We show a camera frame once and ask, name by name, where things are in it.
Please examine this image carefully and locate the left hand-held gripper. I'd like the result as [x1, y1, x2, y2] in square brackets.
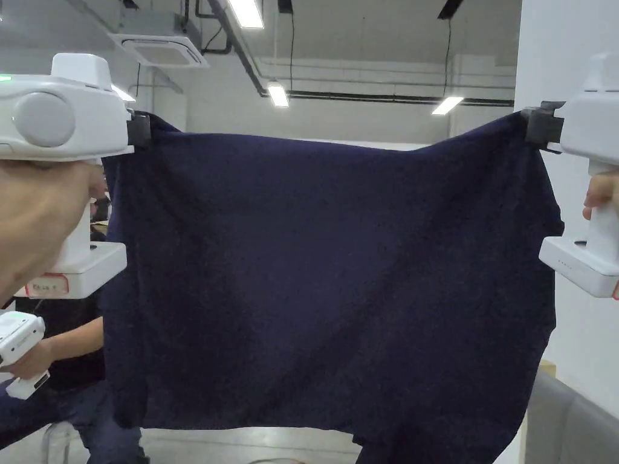
[0, 53, 152, 300]

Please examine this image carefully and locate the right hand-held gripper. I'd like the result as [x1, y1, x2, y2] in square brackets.
[521, 53, 619, 300]

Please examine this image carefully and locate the grey padded headboard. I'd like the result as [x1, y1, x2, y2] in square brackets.
[523, 369, 619, 464]

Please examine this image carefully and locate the person's left hand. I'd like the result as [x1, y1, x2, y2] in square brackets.
[0, 158, 106, 310]

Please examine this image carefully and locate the dark blue garment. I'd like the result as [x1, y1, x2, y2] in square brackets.
[100, 111, 566, 464]

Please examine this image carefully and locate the person's right hand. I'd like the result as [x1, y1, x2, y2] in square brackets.
[582, 170, 619, 222]

